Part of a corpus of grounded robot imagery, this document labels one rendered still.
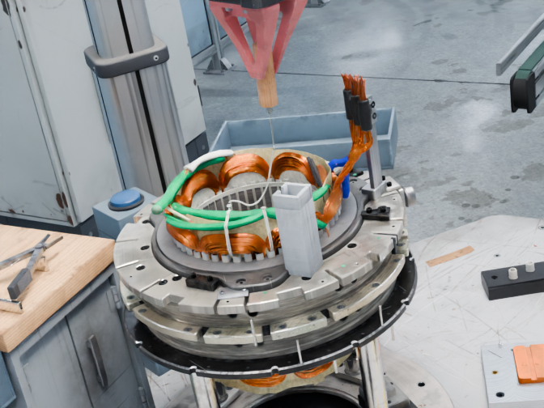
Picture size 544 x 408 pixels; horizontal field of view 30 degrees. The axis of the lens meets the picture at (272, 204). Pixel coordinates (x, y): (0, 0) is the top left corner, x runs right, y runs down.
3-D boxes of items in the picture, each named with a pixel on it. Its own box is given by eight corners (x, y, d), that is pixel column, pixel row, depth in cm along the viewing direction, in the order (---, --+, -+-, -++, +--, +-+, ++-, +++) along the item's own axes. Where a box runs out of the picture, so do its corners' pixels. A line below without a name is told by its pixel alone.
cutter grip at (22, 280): (16, 299, 108) (12, 287, 107) (10, 299, 108) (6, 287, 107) (32, 279, 111) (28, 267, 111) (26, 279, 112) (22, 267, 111)
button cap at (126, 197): (146, 199, 135) (145, 193, 135) (121, 211, 133) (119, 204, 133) (130, 191, 138) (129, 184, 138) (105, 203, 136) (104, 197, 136)
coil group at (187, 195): (193, 220, 112) (186, 186, 111) (181, 218, 113) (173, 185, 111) (223, 195, 117) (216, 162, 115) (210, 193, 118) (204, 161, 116)
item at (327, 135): (414, 278, 155) (395, 106, 142) (411, 319, 145) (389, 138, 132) (257, 286, 160) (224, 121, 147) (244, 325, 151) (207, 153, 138)
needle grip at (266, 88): (276, 108, 93) (269, 44, 91) (258, 108, 94) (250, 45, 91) (279, 101, 95) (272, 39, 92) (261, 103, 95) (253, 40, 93)
